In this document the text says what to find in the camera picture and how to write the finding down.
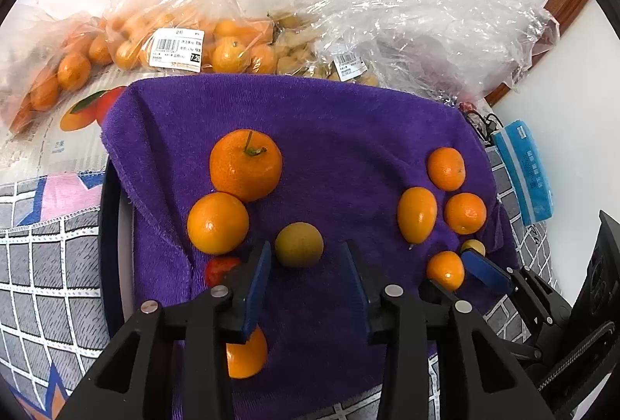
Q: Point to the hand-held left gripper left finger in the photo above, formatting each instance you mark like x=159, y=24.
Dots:
x=254, y=289

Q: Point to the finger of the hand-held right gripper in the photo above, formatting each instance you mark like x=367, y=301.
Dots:
x=436, y=291
x=484, y=270

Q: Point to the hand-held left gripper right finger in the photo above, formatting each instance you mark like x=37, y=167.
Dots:
x=353, y=289

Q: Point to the small orange mandarin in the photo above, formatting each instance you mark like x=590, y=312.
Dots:
x=444, y=270
x=446, y=168
x=465, y=212
x=249, y=357

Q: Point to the small yellow fruit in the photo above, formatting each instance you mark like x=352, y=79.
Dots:
x=473, y=247

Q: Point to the small red fruit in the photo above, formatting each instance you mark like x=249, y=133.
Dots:
x=218, y=269

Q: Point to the yellow-green round fruit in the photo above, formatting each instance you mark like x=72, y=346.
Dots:
x=299, y=244

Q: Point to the large smooth orange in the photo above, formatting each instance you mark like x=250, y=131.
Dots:
x=218, y=222

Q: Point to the oval orange kumquat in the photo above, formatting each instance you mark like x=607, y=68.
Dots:
x=417, y=213

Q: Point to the orange mandarin with stem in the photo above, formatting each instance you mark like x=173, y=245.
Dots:
x=246, y=170

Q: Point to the clear bag of yellowish fruits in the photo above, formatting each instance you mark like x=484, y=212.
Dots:
x=310, y=59

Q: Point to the clear bag of red fruits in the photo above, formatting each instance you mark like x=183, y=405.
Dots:
x=436, y=23

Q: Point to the blue tissue pack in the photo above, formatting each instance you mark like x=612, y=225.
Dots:
x=525, y=173

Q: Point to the purple towel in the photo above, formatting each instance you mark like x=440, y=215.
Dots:
x=339, y=134

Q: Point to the grey checked star blanket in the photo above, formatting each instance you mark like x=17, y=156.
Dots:
x=48, y=303

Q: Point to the labelled clear bag of mandarins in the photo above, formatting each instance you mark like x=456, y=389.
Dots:
x=227, y=47

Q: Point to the printed cardboard fruit box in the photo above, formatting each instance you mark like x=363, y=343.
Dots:
x=38, y=149

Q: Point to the white plastic bag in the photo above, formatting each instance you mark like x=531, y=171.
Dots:
x=24, y=20

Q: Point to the brown wooden door frame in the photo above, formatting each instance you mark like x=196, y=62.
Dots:
x=547, y=37

